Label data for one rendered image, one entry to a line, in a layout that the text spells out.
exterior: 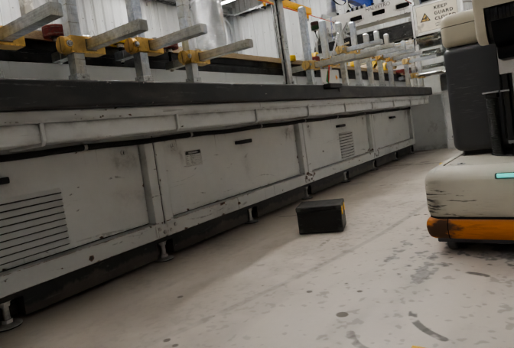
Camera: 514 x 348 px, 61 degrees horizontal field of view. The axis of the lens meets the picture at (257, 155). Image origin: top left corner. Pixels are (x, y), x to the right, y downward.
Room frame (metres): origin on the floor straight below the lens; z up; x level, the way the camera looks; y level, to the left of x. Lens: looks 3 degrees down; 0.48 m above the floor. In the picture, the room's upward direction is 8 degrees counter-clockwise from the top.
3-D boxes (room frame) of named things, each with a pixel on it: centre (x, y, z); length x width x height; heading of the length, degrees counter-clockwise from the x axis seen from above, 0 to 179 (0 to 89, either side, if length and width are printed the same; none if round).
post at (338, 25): (2.95, -0.66, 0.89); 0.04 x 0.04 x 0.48; 55
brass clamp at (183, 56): (1.74, 0.19, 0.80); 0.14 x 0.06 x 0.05; 145
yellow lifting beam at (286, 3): (7.80, -0.90, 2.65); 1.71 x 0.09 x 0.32; 145
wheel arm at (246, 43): (1.73, 0.14, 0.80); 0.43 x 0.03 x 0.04; 55
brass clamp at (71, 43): (1.34, 0.48, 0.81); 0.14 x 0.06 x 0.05; 145
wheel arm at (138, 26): (1.32, 0.43, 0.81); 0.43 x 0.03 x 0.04; 55
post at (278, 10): (2.33, -0.22, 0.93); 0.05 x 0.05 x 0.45; 55
